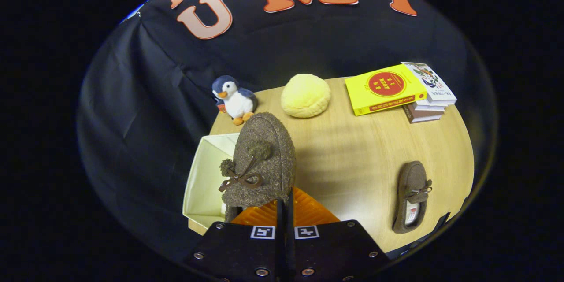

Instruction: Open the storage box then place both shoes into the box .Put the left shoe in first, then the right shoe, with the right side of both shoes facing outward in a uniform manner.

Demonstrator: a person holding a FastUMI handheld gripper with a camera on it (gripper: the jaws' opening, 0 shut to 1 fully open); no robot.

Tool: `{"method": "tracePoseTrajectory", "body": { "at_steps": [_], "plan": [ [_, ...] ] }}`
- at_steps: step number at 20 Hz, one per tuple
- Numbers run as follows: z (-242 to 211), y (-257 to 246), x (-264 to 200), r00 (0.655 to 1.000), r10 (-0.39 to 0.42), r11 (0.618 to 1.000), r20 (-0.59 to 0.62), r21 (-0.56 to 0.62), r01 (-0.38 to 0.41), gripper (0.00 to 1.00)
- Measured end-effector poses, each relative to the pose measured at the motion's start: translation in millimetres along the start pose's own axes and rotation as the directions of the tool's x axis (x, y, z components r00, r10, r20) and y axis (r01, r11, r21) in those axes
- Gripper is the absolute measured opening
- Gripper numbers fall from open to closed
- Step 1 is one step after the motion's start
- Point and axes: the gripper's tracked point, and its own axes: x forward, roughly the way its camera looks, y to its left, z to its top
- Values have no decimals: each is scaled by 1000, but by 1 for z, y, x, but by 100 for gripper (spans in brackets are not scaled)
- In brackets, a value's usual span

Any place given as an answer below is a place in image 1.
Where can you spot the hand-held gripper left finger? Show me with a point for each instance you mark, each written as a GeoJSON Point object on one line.
{"type": "Point", "coordinates": [238, 249]}

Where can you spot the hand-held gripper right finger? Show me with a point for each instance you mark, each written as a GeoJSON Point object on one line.
{"type": "Point", "coordinates": [335, 249]}

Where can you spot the brown fabric storage box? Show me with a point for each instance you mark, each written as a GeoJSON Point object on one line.
{"type": "Point", "coordinates": [205, 180]}

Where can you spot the brown fuzzy shoe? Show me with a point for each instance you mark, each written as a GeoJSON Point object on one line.
{"type": "Point", "coordinates": [264, 154]}
{"type": "Point", "coordinates": [412, 194]}

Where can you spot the penguin plush toy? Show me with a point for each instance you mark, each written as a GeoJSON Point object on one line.
{"type": "Point", "coordinates": [235, 99]}

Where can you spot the yellow bun plush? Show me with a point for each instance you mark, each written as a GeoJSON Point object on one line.
{"type": "Point", "coordinates": [305, 96]}

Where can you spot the brown cover book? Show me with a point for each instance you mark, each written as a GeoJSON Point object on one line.
{"type": "Point", "coordinates": [423, 115]}

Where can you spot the yellow book red circle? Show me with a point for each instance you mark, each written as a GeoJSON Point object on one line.
{"type": "Point", "coordinates": [383, 88]}

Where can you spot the plain white book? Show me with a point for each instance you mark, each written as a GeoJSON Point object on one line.
{"type": "Point", "coordinates": [429, 106]}

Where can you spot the white illustrated cover book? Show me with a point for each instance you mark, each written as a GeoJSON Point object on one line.
{"type": "Point", "coordinates": [432, 81]}

